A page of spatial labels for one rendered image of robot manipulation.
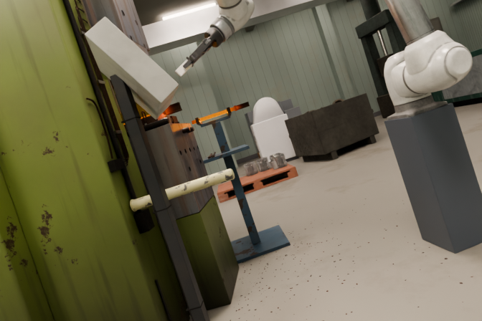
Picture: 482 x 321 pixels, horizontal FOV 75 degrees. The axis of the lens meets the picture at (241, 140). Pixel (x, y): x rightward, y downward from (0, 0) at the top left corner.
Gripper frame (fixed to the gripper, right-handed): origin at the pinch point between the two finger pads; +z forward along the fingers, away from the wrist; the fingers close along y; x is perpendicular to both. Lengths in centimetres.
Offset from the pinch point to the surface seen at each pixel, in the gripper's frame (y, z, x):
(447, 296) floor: -35, 7, -120
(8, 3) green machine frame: 19, 23, 66
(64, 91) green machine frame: 15.0, 35.2, 27.6
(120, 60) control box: -26.9, 19.9, 10.8
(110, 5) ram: 32, -9, 47
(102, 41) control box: -26.9, 19.2, 17.8
